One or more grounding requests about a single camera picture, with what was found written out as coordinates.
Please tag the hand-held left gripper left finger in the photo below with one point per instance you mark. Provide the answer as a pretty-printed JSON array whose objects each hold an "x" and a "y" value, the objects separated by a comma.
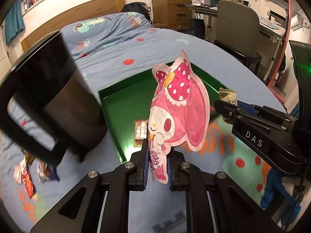
[{"x": 114, "y": 189}]

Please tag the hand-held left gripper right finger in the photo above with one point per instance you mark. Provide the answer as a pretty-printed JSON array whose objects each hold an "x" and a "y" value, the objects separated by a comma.
[{"x": 192, "y": 187}]

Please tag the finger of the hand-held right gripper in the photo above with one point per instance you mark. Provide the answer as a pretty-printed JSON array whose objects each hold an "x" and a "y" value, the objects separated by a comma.
[
  {"x": 252, "y": 109},
  {"x": 228, "y": 110}
]

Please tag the pink cartoon snack packet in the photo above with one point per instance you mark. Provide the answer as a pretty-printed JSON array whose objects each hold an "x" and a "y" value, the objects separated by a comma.
[{"x": 177, "y": 116}]

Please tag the clear brown candy packet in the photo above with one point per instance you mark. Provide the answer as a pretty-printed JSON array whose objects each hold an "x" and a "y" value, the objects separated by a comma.
[{"x": 141, "y": 131}]

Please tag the green tray box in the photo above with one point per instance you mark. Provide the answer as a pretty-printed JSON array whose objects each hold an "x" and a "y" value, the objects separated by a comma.
[{"x": 119, "y": 106}]

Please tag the person's right hand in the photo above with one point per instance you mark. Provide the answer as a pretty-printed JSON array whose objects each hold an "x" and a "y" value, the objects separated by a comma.
[{"x": 277, "y": 194}]

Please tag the white and blue snack packet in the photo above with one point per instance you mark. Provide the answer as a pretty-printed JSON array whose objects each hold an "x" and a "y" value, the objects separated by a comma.
[{"x": 47, "y": 172}]

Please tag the pink hoop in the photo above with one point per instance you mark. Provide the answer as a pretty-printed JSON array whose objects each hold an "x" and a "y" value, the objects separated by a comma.
[{"x": 288, "y": 41}]

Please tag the grey chair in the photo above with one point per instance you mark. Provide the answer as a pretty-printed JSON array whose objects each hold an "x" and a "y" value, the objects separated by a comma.
[{"x": 235, "y": 26}]

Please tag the white desk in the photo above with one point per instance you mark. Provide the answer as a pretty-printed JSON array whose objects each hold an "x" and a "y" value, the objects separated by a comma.
[{"x": 269, "y": 24}]

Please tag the dark shopping bag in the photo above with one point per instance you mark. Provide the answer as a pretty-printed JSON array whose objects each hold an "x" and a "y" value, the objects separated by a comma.
[{"x": 197, "y": 26}]

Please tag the blue printed blanket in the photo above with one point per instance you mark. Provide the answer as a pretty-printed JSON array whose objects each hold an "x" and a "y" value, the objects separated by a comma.
[{"x": 150, "y": 53}]

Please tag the black and silver kettle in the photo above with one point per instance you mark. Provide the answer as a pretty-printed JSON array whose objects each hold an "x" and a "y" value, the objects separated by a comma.
[{"x": 48, "y": 97}]

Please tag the wooden drawer cabinet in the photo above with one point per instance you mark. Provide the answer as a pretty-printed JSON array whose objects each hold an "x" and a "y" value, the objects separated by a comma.
[{"x": 170, "y": 12}]

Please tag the black backpack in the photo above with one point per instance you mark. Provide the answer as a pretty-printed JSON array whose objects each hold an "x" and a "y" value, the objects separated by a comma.
[{"x": 134, "y": 8}]

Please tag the wooden headboard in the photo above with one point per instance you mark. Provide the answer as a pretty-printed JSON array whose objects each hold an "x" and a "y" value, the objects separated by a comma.
[{"x": 73, "y": 19}]

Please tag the teal curtain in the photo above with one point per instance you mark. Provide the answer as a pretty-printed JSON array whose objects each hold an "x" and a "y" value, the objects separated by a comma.
[{"x": 14, "y": 21}]

